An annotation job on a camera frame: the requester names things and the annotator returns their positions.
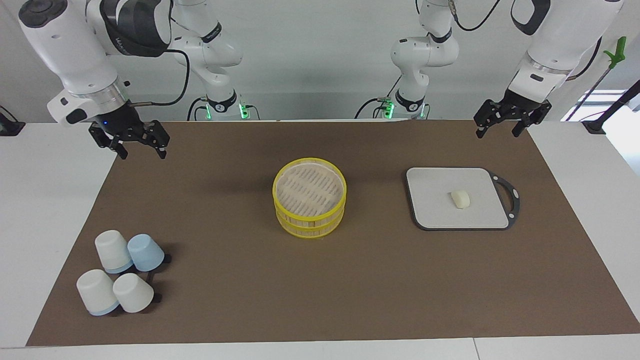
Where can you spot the cloth-lined bamboo steamer tier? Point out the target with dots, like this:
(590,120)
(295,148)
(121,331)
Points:
(310,218)

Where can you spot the black clamp bracket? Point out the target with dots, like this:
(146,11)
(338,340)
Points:
(10,127)

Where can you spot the green clamp on thin pole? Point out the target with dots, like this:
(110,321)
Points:
(617,52)

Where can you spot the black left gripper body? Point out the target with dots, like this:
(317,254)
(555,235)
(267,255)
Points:
(520,106)

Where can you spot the white steamed bun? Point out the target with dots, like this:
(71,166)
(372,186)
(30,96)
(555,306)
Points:
(461,199)

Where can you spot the white cutting board grey rim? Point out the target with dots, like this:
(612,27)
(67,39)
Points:
(435,210)

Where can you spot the white steamer liner cloth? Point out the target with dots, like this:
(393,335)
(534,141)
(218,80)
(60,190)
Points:
(310,187)

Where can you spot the light blue plastic cup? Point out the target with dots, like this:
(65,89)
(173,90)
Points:
(146,252)

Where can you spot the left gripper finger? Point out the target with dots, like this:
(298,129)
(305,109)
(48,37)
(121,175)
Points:
(489,112)
(537,116)

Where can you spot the white plastic cup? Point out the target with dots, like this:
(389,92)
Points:
(132,292)
(95,290)
(112,247)

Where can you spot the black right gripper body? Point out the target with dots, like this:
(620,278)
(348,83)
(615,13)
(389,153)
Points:
(122,125)

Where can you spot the bare bamboo steamer tier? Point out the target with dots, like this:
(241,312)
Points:
(310,231)

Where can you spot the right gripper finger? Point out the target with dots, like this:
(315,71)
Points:
(107,139)
(159,135)

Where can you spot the brown table mat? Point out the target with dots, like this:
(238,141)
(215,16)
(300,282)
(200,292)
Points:
(350,280)

